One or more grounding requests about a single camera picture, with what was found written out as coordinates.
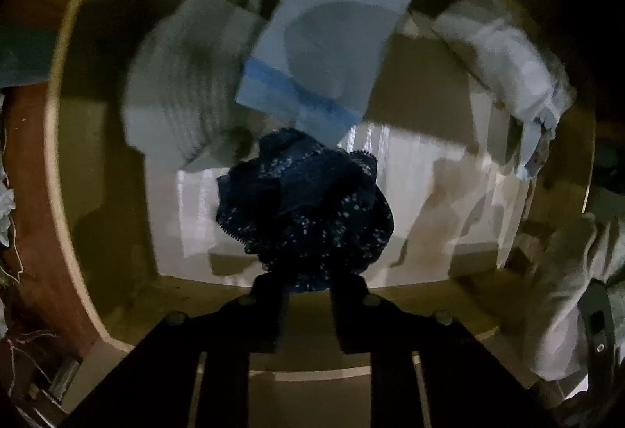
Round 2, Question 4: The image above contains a white lace-trimmed underwear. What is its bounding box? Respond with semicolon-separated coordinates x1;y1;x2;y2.
432;1;572;180

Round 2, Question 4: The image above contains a grey striped underwear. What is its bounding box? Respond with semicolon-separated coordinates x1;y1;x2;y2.
122;0;267;172

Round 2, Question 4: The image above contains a white honeycomb-print underwear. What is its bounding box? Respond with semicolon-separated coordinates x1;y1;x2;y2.
520;213;625;382

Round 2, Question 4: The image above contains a light blue underwear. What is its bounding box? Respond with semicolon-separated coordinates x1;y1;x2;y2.
236;0;417;146

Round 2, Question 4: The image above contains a wooden drawer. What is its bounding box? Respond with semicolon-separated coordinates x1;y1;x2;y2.
44;0;596;380

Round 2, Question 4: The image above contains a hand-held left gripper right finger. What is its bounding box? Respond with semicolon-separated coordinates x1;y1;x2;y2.
329;274;562;428

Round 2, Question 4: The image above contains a white crumpled cloth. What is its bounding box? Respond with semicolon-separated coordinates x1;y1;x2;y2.
0;155;18;282

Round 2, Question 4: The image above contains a dark blue floral underwear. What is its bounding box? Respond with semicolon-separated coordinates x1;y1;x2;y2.
215;128;395;294

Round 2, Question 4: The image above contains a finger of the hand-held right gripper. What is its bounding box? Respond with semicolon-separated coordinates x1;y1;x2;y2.
579;279;618;404

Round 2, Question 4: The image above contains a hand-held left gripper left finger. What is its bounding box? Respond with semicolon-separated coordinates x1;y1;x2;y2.
63;272;289;428

